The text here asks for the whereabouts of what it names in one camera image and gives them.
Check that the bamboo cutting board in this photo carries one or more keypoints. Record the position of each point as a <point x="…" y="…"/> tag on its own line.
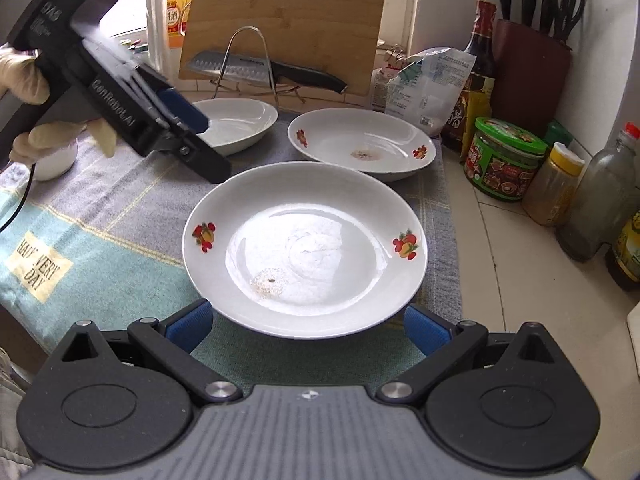
<point x="300" y="10"/>

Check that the person's left hand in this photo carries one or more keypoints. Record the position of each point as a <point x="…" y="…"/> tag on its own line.
<point x="25" y="75"/>

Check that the white plastic bag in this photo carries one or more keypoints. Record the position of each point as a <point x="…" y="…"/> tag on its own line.
<point x="425" y="90"/>

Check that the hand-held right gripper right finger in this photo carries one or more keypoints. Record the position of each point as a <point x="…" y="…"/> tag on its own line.
<point x="425" y="331"/>

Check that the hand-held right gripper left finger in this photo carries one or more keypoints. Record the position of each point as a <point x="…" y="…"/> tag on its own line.
<point x="192" y="324"/>

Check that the yellow-capped spice jar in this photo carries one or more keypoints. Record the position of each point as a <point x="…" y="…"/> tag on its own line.
<point x="550" y="190"/>

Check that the yellow-labelled dark bottle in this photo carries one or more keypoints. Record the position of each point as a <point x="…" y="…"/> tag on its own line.
<point x="627" y="255"/>

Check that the dark glass jar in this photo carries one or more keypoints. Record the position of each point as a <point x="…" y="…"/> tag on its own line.
<point x="595" y="200"/>

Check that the grey checked cloth mat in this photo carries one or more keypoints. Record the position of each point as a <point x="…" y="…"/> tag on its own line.
<point x="125" y="220"/>

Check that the black kitchen scissors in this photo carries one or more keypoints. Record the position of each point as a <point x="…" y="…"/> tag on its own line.
<point x="564" y="22"/>

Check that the dark sauce bottle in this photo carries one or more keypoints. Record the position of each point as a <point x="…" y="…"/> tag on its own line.
<point x="480" y="60"/>

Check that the green round tin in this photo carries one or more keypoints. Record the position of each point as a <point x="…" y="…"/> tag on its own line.
<point x="500" y="160"/>

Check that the clear plastic wrap roll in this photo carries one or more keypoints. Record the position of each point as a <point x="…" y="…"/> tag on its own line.
<point x="156" y="25"/>

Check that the dark red knife block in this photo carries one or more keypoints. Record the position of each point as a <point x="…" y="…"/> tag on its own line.
<point x="530" y="75"/>

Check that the person's light jacket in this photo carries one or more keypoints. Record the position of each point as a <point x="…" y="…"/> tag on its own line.
<point x="10" y="400"/>

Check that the small green-capped jar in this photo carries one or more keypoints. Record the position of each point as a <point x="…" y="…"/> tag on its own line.
<point x="557" y="134"/>

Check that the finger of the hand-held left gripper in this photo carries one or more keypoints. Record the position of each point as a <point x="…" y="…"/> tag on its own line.
<point x="184" y="110"/>
<point x="207" y="160"/>

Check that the orange cooking oil bottle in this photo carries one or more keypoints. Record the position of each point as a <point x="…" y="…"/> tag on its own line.
<point x="175" y="15"/>

